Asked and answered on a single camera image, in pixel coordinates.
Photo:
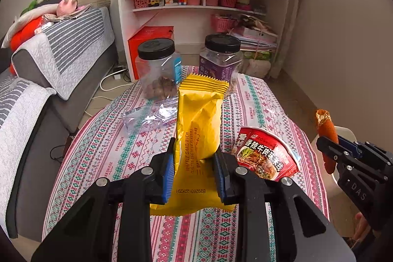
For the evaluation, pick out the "orange sausage wrapper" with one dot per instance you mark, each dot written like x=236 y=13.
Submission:
x=330 y=130

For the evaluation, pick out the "small toy car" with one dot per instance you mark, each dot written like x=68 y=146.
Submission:
x=155 y=2

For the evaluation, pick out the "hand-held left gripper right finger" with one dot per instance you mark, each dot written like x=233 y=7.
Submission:
x=221 y=179

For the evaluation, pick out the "clear jar with purple label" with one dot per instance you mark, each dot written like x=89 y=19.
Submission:
x=221 y=65

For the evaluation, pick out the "messy pile of papers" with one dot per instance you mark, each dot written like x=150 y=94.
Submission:
x=254 y=33

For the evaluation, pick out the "white trash bin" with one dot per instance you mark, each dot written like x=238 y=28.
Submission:
x=344 y=203

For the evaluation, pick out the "small pink basket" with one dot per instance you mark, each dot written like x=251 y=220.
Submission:
x=228 y=1

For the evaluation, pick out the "beige curtain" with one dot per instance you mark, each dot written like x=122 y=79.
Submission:
x=288 y=4

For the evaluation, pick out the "person's right hand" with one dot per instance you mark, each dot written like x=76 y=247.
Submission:
x=363 y=225

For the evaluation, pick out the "green plush toy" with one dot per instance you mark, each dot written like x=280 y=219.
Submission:
x=30 y=5

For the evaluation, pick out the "green and white pack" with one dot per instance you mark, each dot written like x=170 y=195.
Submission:
x=259 y=62

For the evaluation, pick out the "orange cushion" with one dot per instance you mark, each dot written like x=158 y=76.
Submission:
x=26 y=30

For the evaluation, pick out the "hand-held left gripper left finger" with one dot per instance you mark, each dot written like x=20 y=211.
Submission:
x=168 y=176

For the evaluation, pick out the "grey sofa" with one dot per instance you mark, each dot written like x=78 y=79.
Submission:
x=89 y=71

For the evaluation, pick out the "pink plush pig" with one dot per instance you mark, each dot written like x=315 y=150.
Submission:
x=67 y=5

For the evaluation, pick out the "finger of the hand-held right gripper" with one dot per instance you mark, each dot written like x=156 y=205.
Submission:
x=326 y=147
x=351 y=145

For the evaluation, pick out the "grey striped armrest cover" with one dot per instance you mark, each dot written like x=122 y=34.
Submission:
x=76 y=35

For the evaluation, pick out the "pink perforated box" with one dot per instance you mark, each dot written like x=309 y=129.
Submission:
x=141 y=2

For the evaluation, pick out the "yellow snack wrapper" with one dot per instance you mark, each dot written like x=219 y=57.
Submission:
x=199 y=114

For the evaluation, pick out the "crushed clear plastic bottle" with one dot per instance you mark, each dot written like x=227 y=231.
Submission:
x=144 y=119

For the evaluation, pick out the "patterned tablecloth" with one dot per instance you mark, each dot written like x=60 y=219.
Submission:
x=122 y=151

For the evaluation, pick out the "grey striped seat cover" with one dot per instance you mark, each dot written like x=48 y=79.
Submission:
x=18 y=114

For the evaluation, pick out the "clear jar with blue label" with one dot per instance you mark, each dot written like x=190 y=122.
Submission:
x=153 y=71

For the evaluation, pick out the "red cardboard box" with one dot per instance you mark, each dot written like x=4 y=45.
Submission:
x=138 y=47

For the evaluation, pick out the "large pink basket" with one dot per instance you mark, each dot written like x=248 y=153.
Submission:
x=222 y=23

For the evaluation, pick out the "white pillow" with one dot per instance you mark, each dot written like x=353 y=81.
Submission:
x=27 y=16

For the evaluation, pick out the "red instant noodle cup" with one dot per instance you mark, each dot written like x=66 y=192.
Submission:
x=264 y=154

